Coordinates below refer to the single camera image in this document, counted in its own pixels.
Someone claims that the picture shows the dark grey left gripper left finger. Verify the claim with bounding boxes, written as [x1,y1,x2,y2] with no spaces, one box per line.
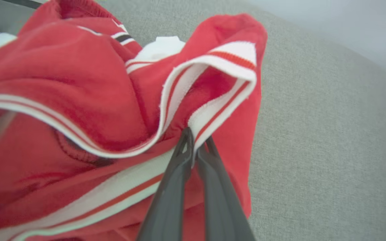
[136,127,195,241]

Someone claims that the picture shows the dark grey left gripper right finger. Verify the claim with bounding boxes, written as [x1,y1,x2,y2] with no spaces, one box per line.
[196,136,256,241]

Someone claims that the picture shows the red Bulls basketball jersey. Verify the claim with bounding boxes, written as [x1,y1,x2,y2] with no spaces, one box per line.
[0,0,269,241]

